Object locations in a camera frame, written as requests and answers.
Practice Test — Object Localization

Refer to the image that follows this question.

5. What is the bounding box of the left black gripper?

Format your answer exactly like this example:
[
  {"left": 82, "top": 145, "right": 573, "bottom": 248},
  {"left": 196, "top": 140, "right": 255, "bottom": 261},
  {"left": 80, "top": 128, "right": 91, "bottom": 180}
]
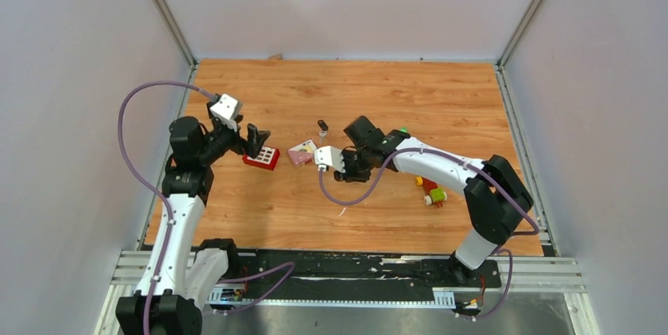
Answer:
[{"left": 198, "top": 115, "right": 270, "bottom": 165}]

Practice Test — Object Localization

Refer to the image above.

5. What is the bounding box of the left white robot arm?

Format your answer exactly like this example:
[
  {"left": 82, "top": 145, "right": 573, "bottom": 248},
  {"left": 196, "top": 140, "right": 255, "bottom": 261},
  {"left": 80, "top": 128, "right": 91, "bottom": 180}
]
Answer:
[{"left": 115, "top": 110, "right": 271, "bottom": 334}]

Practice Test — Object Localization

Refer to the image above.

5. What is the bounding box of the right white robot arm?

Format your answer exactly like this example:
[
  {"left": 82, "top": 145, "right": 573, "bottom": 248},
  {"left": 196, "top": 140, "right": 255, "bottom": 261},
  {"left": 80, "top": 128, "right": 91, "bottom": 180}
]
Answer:
[{"left": 314, "top": 116, "right": 539, "bottom": 286}]

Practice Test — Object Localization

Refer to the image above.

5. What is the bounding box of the red paint tray box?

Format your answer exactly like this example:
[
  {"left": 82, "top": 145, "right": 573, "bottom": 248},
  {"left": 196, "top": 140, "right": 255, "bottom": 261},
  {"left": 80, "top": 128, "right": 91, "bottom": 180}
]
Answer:
[{"left": 242, "top": 146, "right": 280, "bottom": 171}]

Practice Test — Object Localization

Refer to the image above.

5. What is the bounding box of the pink card box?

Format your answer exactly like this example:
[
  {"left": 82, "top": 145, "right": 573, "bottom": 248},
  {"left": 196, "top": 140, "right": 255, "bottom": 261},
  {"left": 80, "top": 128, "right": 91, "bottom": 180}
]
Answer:
[{"left": 288, "top": 139, "right": 317, "bottom": 168}]

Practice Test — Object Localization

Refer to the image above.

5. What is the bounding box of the colourful toy block car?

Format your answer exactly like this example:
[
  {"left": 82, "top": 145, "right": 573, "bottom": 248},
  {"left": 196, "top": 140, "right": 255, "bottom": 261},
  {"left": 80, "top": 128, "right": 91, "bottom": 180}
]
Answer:
[{"left": 415, "top": 176, "right": 447, "bottom": 208}]

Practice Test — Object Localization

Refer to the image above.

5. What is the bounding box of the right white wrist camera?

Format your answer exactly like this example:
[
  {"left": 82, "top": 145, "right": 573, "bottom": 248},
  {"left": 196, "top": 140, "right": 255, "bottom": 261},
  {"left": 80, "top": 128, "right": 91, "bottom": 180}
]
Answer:
[{"left": 314, "top": 146, "right": 345, "bottom": 173}]

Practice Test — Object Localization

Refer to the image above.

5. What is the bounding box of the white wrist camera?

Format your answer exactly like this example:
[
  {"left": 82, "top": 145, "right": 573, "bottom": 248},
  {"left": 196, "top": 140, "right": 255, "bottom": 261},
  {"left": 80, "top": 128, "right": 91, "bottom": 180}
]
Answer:
[
  {"left": 209, "top": 94, "right": 243, "bottom": 132},
  {"left": 314, "top": 146, "right": 345, "bottom": 173}
]

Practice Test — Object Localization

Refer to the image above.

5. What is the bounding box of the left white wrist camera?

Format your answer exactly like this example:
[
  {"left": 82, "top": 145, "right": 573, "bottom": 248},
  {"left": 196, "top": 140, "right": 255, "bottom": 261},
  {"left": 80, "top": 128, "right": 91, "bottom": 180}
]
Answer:
[{"left": 209, "top": 94, "right": 243, "bottom": 132}]

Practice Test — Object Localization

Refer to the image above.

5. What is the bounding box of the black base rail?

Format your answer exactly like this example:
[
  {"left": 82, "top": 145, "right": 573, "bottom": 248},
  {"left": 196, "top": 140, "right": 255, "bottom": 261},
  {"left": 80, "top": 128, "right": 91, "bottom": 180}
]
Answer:
[{"left": 223, "top": 249, "right": 502, "bottom": 302}]

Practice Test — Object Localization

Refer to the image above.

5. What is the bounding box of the white slotted cable duct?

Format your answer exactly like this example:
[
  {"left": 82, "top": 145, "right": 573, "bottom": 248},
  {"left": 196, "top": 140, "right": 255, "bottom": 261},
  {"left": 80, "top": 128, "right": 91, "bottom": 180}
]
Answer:
[{"left": 208, "top": 290, "right": 457, "bottom": 308}]

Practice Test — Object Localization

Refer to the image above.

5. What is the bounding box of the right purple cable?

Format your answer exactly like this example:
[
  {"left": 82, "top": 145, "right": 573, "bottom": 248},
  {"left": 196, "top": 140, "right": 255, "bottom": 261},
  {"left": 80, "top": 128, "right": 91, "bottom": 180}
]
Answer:
[{"left": 318, "top": 147, "right": 540, "bottom": 237}]

